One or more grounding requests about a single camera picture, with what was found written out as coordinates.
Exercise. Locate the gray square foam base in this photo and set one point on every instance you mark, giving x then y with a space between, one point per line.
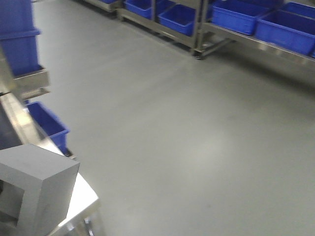
37 189

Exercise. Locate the blue bin on distant rack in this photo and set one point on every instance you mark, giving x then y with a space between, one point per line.
179 18
287 30
237 15

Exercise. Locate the blue bin under table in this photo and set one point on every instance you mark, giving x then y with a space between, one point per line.
56 130

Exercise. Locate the blue bin right on rack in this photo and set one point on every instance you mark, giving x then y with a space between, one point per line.
18 36

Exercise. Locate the distant steel shelving rack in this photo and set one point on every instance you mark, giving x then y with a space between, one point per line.
206 37

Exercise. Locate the stainless steel rack frame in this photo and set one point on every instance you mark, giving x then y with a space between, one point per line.
25 86

